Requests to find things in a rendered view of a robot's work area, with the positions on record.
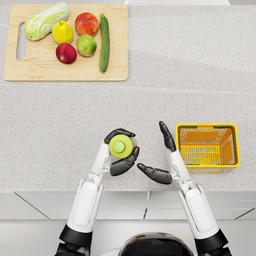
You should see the green tea bottle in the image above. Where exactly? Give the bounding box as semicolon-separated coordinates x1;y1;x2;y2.
108;133;138;160

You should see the yellow slatted basket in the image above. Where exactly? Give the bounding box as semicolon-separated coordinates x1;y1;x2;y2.
175;123;241;174

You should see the dark round robot body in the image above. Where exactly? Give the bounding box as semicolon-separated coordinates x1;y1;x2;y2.
117;232;196;256

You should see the wooden cutting board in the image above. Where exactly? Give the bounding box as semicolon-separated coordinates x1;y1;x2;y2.
3;3;129;83

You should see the dark red apple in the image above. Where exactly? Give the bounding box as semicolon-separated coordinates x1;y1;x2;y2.
55;42;78;65

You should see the green apple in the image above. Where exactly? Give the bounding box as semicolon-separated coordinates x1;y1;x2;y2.
76;34;98;58

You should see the green cucumber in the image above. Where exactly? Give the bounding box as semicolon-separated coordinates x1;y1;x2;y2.
98;13;111;74

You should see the yellow lemon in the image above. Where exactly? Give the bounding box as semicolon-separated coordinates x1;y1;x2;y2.
51;20;75;46

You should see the napa cabbage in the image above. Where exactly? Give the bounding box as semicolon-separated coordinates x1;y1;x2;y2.
23;1;71;42

